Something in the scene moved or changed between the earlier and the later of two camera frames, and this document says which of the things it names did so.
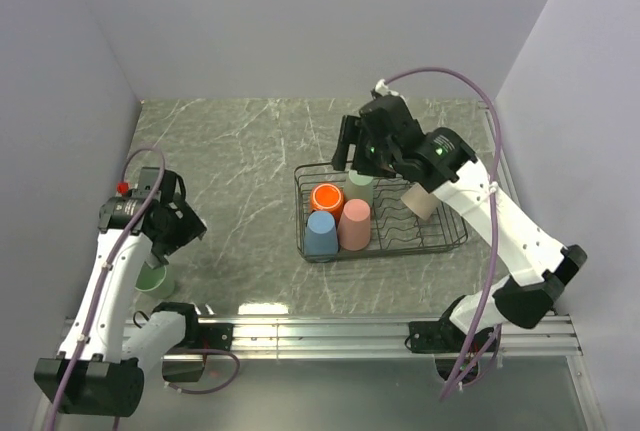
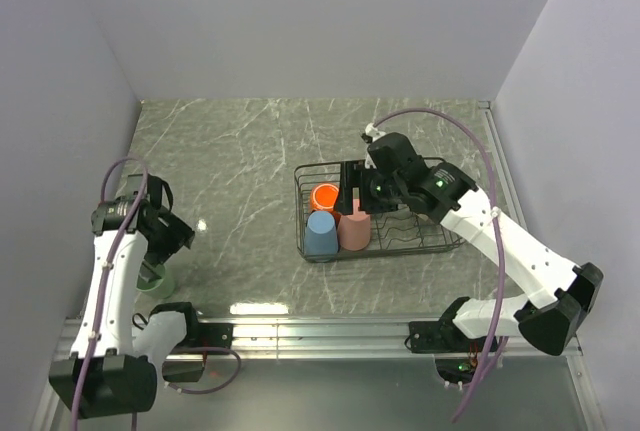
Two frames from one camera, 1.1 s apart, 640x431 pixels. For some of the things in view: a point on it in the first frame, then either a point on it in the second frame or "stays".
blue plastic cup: (320, 239) stays
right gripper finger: (349, 135) -> (350, 176)
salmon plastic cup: (355, 225) stays
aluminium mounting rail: (375, 337) stays
